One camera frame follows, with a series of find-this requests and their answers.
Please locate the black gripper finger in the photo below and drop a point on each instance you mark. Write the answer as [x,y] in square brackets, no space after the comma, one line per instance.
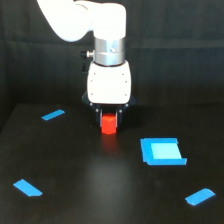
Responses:
[98,113]
[119,116]

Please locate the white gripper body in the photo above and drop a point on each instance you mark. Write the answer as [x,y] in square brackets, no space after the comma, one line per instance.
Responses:
[109,86]

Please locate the red cylinder block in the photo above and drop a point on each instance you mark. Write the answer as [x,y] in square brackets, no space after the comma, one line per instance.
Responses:
[109,124]

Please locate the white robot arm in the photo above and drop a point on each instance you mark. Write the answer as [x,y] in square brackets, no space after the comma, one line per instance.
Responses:
[71,20]

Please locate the blue tape strip far left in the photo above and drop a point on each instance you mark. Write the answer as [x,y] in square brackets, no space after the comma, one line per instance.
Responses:
[53,115]

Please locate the blue tape strip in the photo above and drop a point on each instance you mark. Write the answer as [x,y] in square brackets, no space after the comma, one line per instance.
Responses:
[53,115]
[199,196]
[27,188]

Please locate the blue tape square patch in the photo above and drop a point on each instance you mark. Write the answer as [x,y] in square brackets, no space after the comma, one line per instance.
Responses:
[161,152]

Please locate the blue tape strip near left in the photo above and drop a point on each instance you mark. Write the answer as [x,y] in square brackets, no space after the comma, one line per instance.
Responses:
[27,188]

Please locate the blue tape strip near right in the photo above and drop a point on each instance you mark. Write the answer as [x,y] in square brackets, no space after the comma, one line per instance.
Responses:
[199,196]

